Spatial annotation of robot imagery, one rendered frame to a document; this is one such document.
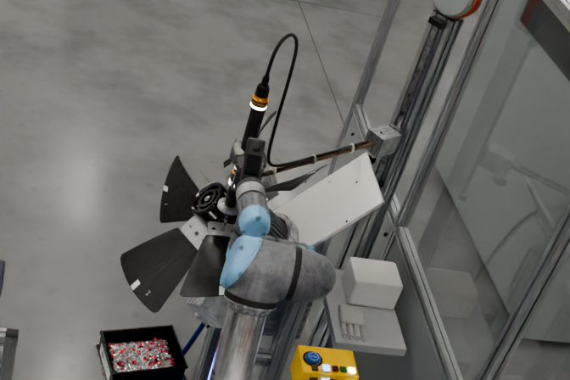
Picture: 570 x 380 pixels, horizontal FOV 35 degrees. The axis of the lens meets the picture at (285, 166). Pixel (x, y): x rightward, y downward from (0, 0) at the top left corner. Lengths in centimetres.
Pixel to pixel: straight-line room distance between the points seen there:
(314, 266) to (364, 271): 113
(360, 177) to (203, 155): 244
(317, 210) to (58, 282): 166
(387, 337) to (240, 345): 112
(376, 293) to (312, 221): 39
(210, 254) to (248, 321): 64
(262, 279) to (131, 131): 339
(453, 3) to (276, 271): 121
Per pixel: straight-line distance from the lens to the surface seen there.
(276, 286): 187
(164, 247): 271
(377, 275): 300
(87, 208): 454
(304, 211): 281
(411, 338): 302
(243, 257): 185
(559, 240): 227
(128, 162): 491
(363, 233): 319
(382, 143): 287
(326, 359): 249
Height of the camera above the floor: 274
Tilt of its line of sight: 32 degrees down
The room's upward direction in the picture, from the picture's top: 17 degrees clockwise
